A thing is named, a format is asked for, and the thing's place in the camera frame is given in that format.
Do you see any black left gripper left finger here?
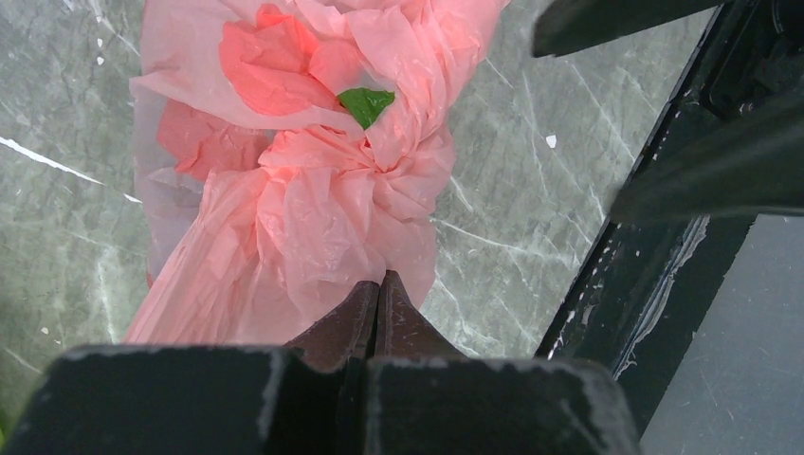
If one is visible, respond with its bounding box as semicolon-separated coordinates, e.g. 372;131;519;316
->
285;282;380;371

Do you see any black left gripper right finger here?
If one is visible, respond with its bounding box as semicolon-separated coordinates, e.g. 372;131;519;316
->
375;270;465;359

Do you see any pink plastic bag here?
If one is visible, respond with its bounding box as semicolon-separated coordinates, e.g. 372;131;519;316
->
124;1;504;345

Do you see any green fake fruit in bag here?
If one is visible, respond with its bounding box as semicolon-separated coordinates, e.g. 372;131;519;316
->
338;87;395;130

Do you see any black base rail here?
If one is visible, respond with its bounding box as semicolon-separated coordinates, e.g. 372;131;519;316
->
532;1;803;432

